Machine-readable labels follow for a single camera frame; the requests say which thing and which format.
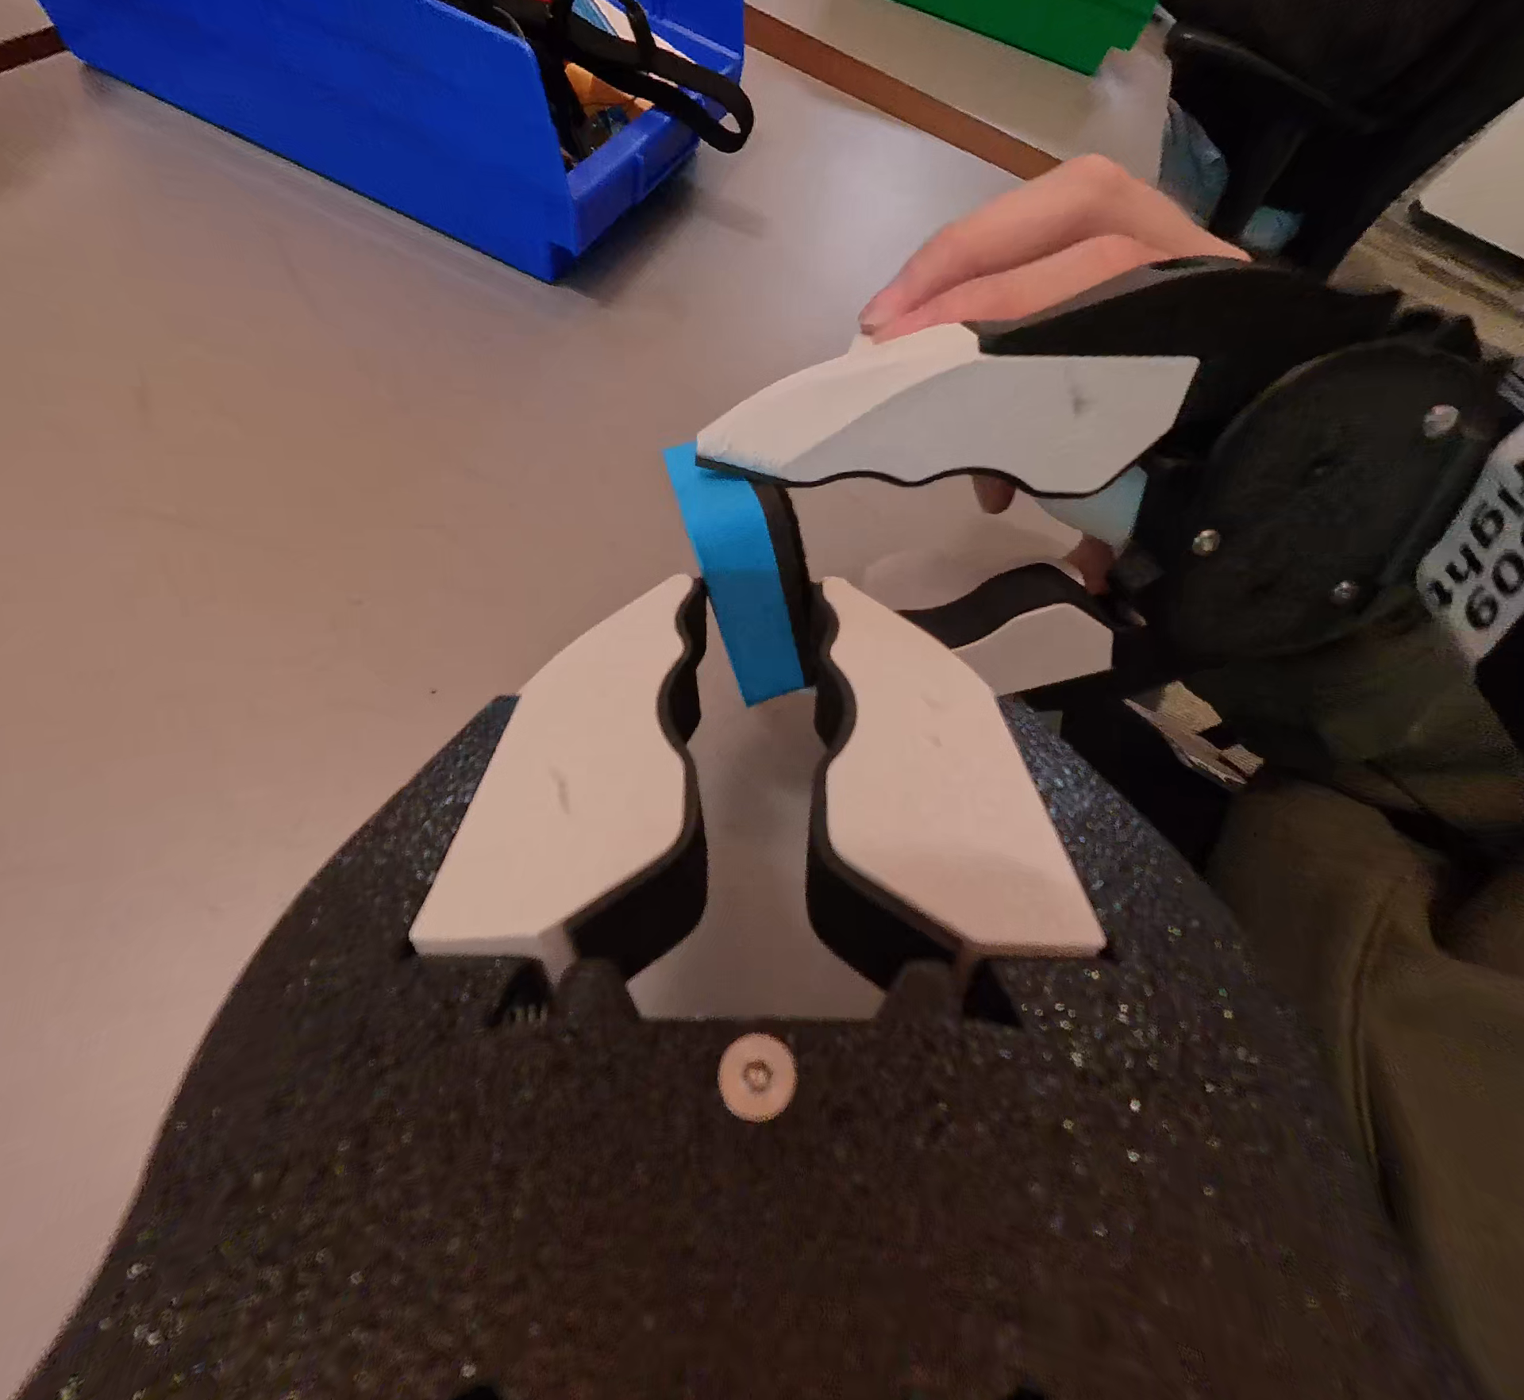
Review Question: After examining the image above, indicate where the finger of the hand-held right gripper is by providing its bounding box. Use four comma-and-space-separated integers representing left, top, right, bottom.
692, 322, 1202, 548
896, 565, 1146, 701

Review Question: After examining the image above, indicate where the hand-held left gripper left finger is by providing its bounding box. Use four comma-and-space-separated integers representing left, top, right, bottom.
409, 575, 713, 980

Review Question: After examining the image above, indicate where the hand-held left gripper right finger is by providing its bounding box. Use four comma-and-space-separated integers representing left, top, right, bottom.
806, 577, 1105, 981

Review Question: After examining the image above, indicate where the blue foam pad black backing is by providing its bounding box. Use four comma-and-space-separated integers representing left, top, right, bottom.
662, 442, 822, 708

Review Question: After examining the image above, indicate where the black webbing strap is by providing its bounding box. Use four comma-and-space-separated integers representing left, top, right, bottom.
540, 0, 755, 157

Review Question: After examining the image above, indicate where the blue plastic bin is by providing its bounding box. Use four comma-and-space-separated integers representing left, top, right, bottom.
0, 0, 747, 285

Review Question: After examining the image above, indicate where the person's right forearm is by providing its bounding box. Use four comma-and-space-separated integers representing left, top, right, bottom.
1171, 615, 1524, 831

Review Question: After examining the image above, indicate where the person's right hand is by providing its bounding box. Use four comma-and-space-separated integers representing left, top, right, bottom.
856, 156, 1253, 343

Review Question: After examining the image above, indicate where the black office chair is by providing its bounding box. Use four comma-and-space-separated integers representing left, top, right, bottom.
1160, 20, 1524, 277

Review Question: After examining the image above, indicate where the orange block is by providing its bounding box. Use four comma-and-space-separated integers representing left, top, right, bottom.
564, 61, 649, 129

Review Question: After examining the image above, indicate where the person's olive hoodie torso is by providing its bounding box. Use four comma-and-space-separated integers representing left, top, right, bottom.
1202, 781, 1524, 1400

